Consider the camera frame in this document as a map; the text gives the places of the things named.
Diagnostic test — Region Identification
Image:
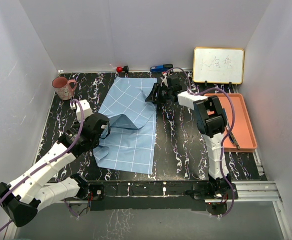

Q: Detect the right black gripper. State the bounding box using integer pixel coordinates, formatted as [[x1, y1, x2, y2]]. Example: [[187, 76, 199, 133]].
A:
[[146, 83, 172, 105]]

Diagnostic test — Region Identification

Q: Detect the blue checked tablecloth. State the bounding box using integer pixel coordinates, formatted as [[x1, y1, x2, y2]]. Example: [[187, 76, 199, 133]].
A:
[[93, 77, 157, 175]]

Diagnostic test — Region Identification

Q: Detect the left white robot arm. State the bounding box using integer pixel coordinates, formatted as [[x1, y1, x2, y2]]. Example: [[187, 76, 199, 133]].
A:
[[0, 113, 109, 227]]

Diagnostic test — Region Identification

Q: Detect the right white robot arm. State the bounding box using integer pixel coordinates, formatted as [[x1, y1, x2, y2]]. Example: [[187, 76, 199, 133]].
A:
[[145, 76, 235, 200]]

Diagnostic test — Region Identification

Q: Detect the blue marker pen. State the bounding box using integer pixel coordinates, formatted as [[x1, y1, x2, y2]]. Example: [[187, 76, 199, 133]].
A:
[[150, 63, 174, 72]]

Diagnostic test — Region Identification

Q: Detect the red capped marker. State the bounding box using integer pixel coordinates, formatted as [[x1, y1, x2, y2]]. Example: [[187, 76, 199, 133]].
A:
[[116, 65, 129, 73]]

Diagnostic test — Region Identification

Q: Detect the pink floral mug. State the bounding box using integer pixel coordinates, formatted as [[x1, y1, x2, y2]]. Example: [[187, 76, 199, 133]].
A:
[[52, 76, 77, 101]]

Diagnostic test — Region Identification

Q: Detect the small framed whiteboard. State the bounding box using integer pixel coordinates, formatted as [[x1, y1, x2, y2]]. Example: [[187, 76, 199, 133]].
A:
[[192, 47, 245, 85]]

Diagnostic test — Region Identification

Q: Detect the blue patterned knife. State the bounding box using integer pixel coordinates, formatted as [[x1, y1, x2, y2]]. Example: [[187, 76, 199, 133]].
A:
[[223, 107, 241, 150]]

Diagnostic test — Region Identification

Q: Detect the orange plastic tray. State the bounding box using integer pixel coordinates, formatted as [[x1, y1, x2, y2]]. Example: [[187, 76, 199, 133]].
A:
[[204, 93, 258, 153]]

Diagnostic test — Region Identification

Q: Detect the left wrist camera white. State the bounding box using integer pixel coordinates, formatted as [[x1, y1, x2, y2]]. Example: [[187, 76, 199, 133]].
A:
[[70, 99, 93, 123]]

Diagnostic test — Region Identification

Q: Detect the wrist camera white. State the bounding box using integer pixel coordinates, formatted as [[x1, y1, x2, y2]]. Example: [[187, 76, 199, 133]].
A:
[[160, 72, 168, 86], [70, 99, 93, 123]]

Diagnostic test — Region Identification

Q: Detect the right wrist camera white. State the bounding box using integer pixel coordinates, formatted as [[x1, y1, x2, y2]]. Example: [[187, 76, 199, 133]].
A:
[[160, 72, 168, 86]]

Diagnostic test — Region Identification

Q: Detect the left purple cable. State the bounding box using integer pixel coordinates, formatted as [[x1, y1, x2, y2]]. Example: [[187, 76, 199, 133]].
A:
[[0, 99, 85, 237]]

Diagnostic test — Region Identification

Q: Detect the purple cable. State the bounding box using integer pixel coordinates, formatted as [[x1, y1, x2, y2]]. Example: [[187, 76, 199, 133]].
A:
[[164, 67, 235, 218], [0, 99, 85, 237]]

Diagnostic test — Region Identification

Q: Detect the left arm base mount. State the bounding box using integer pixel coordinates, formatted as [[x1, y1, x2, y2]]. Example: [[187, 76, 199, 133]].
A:
[[69, 175, 105, 202]]

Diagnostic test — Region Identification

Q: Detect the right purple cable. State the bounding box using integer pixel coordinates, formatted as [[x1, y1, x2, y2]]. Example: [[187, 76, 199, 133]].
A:
[[164, 67, 235, 218]]

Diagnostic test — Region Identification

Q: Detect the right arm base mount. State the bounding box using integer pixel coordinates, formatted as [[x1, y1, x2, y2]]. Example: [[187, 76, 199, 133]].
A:
[[184, 182, 232, 200]]

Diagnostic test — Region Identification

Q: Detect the aluminium frame rail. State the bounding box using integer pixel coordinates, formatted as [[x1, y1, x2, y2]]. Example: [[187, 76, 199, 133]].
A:
[[13, 181, 284, 205]]

